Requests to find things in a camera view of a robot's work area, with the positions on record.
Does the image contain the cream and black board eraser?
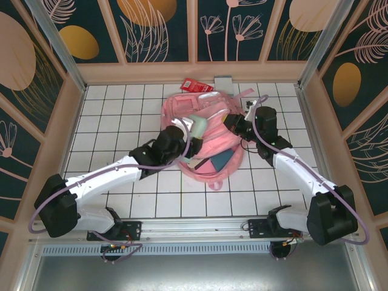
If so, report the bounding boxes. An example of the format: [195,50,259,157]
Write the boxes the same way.
[187,157,210,171]

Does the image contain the mint green pencil case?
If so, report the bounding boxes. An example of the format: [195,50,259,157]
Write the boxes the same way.
[187,114,210,143]

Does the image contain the pink backpack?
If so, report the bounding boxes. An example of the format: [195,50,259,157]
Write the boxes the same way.
[160,87,255,192]

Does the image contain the small blue pouch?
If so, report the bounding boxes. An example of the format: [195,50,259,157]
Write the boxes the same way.
[210,150,236,172]

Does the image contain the red card packet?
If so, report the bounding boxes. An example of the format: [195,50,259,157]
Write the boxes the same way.
[180,78,215,93]

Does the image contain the grey box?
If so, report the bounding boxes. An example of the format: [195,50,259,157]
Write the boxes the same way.
[213,75,236,97]

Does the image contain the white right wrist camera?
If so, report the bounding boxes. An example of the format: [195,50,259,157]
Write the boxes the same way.
[244,99,258,121]

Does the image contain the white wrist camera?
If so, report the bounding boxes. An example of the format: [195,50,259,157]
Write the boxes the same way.
[172,116,195,130]
[244,99,258,121]

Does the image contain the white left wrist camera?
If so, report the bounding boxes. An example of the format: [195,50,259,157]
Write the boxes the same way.
[172,116,195,130]

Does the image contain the aluminium side rail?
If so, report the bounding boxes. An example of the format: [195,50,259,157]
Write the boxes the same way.
[295,86,345,215]

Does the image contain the aluminium mounting rail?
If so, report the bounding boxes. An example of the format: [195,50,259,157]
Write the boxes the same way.
[28,215,360,243]

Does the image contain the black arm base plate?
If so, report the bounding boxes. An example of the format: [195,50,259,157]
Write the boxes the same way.
[247,218,304,240]
[87,220,143,242]

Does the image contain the wall panel pink flowers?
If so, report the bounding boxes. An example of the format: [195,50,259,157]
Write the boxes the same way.
[196,0,264,62]

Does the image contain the wall panel orange oval feather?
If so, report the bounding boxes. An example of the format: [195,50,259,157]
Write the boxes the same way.
[319,0,388,133]

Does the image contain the aluminium corner post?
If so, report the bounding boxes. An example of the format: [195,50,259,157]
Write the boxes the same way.
[298,0,354,89]
[25,0,88,92]

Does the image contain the slotted grey cable duct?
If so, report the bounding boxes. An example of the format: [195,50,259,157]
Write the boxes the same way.
[41,244,349,256]

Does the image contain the wall panel pink feathers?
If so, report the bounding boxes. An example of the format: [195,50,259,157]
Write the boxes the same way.
[345,98,388,216]

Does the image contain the wall panel cream disc grass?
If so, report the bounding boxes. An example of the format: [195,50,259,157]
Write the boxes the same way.
[266,0,336,62]

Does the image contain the wall panel orange disc feather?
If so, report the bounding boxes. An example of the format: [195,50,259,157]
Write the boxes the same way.
[108,0,190,64]

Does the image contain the wall panel yellow oval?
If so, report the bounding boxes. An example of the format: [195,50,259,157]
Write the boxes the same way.
[44,0,121,64]

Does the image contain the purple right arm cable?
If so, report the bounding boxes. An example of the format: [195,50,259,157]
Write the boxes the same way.
[253,95,371,261]

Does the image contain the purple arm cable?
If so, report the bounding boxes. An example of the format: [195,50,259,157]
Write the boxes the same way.
[28,116,195,264]
[253,95,371,261]

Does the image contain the wall panel single cream flower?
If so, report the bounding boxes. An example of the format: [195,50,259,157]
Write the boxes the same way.
[0,105,43,221]

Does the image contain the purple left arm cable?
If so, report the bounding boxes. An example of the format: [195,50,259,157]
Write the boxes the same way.
[28,116,195,264]

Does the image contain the wall panel large cream disc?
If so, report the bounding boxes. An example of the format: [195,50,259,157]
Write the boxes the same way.
[0,0,66,136]

